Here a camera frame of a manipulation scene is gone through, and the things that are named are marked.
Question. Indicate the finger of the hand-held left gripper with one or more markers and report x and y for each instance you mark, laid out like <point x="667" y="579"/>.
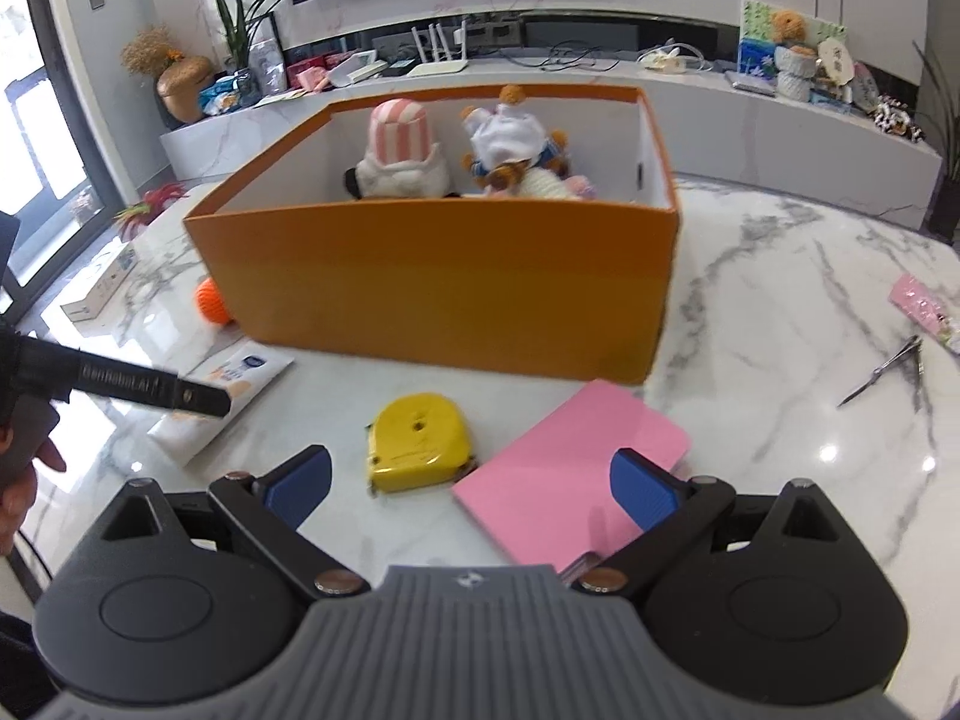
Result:
<point x="127" y="379"/>

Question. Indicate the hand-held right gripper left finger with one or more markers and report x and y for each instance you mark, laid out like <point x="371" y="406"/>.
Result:
<point x="304" y="476"/>

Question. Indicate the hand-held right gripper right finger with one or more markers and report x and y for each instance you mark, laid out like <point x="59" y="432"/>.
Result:
<point x="641" y="484"/>

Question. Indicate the pink notebook case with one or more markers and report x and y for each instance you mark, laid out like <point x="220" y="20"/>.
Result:
<point x="555" y="465"/>

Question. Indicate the orange cardboard box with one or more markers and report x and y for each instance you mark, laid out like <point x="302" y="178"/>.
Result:
<point x="420" y="292"/>

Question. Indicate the pink striped white plush toy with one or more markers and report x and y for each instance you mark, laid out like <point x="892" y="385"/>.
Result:
<point x="397" y="135"/>

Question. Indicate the brown teddy bear plush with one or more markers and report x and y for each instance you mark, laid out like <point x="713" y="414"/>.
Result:
<point x="502" y="135"/>

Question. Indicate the person's left hand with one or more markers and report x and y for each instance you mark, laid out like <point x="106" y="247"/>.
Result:
<point x="19" y="510"/>

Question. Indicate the white carton box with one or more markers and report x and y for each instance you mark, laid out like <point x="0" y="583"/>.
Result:
<point x="101" y="285"/>

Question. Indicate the white printed packet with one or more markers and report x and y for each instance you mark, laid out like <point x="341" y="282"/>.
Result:
<point x="240" y="382"/>

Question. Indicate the red orange crocheted toy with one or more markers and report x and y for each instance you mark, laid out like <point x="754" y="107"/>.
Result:
<point x="212" y="304"/>

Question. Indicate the yellow tape measure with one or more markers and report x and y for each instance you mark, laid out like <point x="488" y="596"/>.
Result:
<point x="416" y="442"/>

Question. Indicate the red feathery plant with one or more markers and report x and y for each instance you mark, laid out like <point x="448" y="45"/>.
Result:
<point x="161" y="199"/>

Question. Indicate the window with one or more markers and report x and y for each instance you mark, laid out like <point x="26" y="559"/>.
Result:
<point x="45" y="127"/>

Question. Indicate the metal scissors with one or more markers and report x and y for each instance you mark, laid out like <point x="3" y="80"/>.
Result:
<point x="885" y="367"/>

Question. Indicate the brown round vase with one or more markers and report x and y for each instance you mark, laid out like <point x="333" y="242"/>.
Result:
<point x="184" y="90"/>

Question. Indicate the blue white snack packets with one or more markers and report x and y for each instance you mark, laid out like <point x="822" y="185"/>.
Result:
<point x="221" y="96"/>

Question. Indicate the small pink toy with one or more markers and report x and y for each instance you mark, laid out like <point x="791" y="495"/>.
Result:
<point x="583" y="187"/>

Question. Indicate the cream knitted toy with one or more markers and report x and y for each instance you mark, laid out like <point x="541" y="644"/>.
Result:
<point x="547" y="184"/>

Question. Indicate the dried yellow flowers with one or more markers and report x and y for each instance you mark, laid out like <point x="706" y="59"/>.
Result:
<point x="150" y="49"/>

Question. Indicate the pink flat packet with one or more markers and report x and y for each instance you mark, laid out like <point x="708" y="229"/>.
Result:
<point x="922" y="304"/>

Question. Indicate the pink gift boxes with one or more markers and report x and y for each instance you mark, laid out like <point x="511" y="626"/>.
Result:
<point x="311" y="75"/>

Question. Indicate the white television cabinet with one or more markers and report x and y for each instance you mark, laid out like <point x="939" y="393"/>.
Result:
<point x="750" y="135"/>

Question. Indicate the green leafy plant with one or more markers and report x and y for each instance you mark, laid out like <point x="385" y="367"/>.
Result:
<point x="238" y="22"/>

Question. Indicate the white tablet device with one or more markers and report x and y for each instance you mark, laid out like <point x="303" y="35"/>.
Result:
<point x="360" y="66"/>

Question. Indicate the grey flat book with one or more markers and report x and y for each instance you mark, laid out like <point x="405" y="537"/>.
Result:
<point x="750" y="84"/>

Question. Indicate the white router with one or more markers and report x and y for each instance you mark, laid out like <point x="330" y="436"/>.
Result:
<point x="439" y="67"/>

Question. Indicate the teddy bear on shelf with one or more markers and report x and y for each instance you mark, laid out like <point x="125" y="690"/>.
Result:
<point x="795" y="75"/>

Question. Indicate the black white cow figurine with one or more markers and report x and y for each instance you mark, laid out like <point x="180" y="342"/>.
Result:
<point x="896" y="118"/>

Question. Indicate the decorated round plate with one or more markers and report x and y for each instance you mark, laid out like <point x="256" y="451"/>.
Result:
<point x="866" y="90"/>

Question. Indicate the blue green painting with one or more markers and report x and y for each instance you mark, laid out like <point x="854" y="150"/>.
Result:
<point x="754" y="37"/>

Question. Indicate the round paper fan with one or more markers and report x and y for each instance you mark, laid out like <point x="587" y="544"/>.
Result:
<point x="834" y="58"/>

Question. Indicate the small brown teddy bear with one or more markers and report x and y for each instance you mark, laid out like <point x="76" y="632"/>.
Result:
<point x="789" y="22"/>

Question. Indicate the black picture frame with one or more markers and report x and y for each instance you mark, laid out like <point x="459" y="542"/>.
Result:
<point x="268" y="52"/>

